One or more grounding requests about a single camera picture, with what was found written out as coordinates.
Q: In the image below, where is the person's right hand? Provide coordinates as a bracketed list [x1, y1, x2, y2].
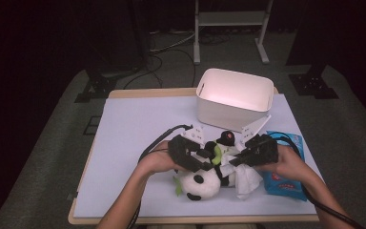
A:
[255, 144, 316, 186]

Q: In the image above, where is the panda plush toy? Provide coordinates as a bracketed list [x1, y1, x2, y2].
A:
[172, 130, 246, 202]

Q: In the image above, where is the white plastic bin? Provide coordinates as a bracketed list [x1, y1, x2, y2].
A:
[195, 67, 275, 133]

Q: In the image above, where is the white metal stand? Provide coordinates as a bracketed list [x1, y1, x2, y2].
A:
[193, 0, 275, 66]

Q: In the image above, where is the wooden table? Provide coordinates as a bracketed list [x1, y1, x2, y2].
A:
[67, 87, 320, 225]

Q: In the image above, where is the white wet wipe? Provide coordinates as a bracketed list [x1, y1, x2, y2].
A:
[218, 149, 264, 200]

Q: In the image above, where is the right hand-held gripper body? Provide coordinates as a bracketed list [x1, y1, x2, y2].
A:
[239, 114, 280, 168]

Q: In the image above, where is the left hand-held gripper cable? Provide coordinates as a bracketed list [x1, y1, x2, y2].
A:
[127, 123, 194, 229]

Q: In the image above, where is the black floor grate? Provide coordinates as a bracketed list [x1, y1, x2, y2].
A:
[83, 114, 102, 136]

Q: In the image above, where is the right hand-held gripper cable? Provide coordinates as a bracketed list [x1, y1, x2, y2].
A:
[266, 131, 366, 229]

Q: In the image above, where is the black floor cable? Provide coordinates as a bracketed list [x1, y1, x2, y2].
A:
[122, 47, 197, 90]

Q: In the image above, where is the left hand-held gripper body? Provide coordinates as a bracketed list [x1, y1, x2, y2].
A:
[167, 124, 206, 174]

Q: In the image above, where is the blue wet wipes pack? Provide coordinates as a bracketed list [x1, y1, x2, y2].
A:
[263, 130, 309, 202]

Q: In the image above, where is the person's left hand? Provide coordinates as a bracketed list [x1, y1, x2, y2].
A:
[136, 140, 186, 177]

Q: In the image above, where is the white floor cable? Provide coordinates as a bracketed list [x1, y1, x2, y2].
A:
[149, 31, 195, 53]

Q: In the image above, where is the black stand base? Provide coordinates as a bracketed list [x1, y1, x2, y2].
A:
[73, 68, 141, 104]
[288, 65, 340, 100]

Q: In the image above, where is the hand-held gripper cable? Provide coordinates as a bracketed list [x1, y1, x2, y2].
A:
[127, 123, 194, 229]
[266, 131, 366, 229]

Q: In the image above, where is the pale lilac table mat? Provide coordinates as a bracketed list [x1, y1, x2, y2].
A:
[72, 94, 323, 219]

